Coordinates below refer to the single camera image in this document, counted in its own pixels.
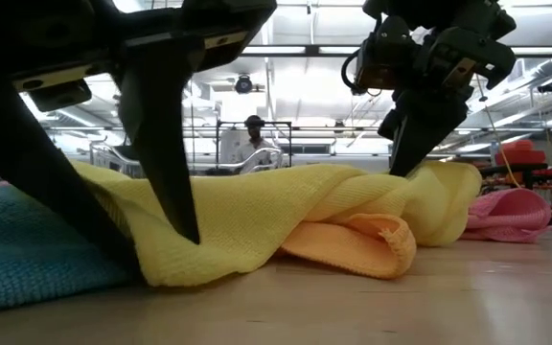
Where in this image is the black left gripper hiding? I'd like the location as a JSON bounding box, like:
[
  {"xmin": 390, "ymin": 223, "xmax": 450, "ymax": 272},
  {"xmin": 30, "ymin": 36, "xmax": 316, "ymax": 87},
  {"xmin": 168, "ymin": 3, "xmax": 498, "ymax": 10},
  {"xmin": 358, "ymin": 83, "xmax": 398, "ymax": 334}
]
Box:
[{"xmin": 0, "ymin": 0, "xmax": 277, "ymax": 284}]

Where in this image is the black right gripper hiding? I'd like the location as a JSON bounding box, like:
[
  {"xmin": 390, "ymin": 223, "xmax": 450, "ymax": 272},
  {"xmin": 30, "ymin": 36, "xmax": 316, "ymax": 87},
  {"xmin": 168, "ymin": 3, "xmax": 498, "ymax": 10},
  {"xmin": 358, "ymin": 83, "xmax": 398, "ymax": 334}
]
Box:
[{"xmin": 341, "ymin": 0, "xmax": 517, "ymax": 177}]

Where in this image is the orange microfiber towel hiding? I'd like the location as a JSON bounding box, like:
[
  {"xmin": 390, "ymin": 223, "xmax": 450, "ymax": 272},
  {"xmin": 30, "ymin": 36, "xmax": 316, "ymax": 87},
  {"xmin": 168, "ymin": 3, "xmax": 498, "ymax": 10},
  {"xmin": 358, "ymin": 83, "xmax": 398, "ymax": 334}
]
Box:
[{"xmin": 278, "ymin": 213, "xmax": 419, "ymax": 282}]

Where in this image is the yellow microfiber towel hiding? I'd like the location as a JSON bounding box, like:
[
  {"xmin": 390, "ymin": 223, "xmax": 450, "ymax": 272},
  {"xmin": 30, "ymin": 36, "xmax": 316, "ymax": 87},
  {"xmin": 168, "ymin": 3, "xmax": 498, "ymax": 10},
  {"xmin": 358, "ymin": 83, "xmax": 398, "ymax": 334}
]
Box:
[{"xmin": 72, "ymin": 160, "xmax": 483, "ymax": 288}]

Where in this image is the blue microfiber towel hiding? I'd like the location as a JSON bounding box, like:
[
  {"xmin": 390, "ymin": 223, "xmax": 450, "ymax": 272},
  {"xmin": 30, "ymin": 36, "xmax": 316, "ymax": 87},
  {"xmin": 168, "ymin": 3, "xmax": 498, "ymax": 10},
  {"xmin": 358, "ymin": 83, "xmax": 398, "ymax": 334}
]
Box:
[{"xmin": 0, "ymin": 184, "xmax": 136, "ymax": 317}]

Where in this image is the red plastic bin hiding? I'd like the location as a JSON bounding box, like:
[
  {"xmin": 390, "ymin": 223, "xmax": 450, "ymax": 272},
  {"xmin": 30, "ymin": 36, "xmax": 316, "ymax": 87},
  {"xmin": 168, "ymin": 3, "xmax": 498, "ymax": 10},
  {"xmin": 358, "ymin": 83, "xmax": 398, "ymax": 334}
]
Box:
[{"xmin": 494, "ymin": 138, "xmax": 548, "ymax": 167}]

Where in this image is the black storage shelf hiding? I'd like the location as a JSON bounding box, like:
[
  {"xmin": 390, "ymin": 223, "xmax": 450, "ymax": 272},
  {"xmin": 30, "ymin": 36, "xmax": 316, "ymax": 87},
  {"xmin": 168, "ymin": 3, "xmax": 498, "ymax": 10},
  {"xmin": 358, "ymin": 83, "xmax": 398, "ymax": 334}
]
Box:
[{"xmin": 479, "ymin": 162, "xmax": 552, "ymax": 193}]

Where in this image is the long ceiling light strip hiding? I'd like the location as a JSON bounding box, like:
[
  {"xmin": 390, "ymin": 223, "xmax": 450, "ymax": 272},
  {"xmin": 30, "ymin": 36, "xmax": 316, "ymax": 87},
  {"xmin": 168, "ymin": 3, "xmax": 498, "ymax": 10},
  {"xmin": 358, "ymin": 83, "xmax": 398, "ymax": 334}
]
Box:
[{"xmin": 241, "ymin": 44, "xmax": 552, "ymax": 57}]

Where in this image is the person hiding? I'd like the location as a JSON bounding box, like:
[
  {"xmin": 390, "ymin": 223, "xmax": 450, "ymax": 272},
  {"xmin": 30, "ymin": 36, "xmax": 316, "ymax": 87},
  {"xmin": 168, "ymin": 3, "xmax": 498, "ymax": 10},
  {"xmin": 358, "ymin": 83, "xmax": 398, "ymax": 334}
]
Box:
[{"xmin": 234, "ymin": 114, "xmax": 280, "ymax": 167}]

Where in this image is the round black ceiling fixture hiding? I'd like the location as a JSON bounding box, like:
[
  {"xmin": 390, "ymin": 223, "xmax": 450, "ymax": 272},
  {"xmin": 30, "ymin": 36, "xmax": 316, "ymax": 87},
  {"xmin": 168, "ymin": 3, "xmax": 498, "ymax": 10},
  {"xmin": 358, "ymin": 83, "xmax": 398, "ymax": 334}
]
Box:
[{"xmin": 234, "ymin": 74, "xmax": 255, "ymax": 95}]

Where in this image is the yellow hanging cord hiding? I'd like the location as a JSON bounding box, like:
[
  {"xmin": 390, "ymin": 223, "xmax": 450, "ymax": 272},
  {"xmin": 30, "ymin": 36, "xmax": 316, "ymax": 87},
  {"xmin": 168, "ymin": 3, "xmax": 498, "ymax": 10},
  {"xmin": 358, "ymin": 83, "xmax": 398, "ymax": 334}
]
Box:
[{"xmin": 475, "ymin": 71, "xmax": 526, "ymax": 189}]

